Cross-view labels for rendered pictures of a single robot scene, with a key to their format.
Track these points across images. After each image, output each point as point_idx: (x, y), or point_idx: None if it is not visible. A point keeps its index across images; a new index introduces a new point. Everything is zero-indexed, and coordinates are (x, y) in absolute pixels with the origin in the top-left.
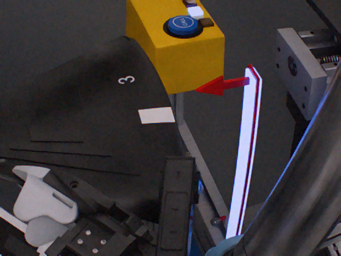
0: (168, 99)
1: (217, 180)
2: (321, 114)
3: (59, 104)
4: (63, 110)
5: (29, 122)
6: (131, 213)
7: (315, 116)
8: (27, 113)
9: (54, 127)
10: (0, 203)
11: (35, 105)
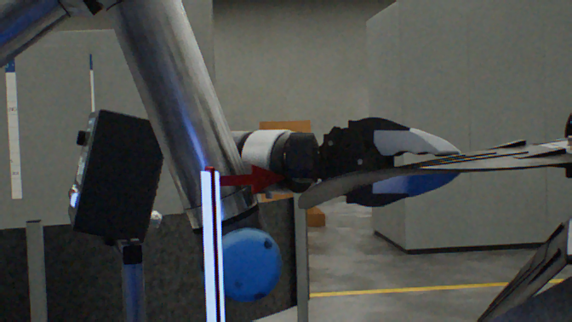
0: (316, 184)
1: None
2: (197, 45)
3: (440, 164)
4: (431, 163)
5: (466, 156)
6: (336, 130)
7: (199, 54)
8: (476, 158)
9: (433, 159)
10: (546, 313)
11: (471, 161)
